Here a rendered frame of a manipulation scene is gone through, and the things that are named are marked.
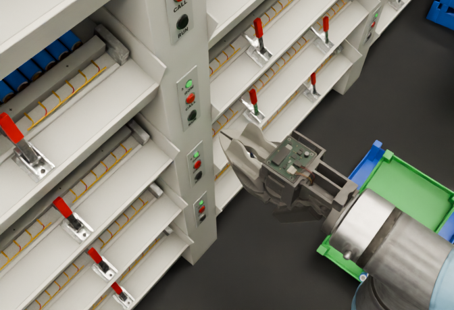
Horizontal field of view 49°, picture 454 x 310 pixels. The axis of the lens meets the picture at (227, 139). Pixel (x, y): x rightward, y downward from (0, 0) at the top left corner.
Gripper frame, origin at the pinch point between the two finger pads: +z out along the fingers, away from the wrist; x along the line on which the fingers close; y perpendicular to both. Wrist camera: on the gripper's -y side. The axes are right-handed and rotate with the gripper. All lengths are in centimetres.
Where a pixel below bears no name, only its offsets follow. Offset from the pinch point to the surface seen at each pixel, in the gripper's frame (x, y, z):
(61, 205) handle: 22.8, 1.4, 9.9
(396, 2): -92, -44, 9
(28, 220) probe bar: 26.7, -2.3, 13.8
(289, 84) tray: -33.1, -26.3, 9.1
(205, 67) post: -3.8, 7.6, 7.2
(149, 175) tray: 9.4, -7.1, 8.0
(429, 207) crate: -41, -50, -31
